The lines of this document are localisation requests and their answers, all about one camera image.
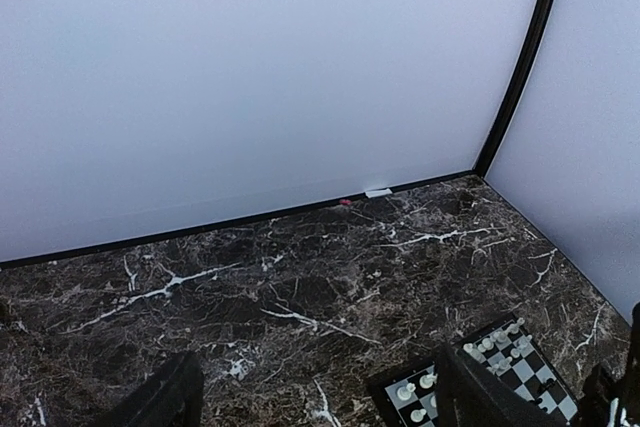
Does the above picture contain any black and white chessboard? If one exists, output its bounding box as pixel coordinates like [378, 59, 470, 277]
[367, 313, 578, 426]

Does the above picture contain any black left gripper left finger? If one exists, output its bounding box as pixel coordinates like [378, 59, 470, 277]
[94, 351, 204, 426]

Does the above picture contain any white tape strip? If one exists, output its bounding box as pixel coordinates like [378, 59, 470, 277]
[364, 188, 393, 198]

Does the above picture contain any black corner frame post right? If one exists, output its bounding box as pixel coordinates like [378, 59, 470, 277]
[473, 0, 554, 178]

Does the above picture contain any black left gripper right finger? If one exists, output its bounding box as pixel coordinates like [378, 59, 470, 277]
[435, 344, 561, 427]

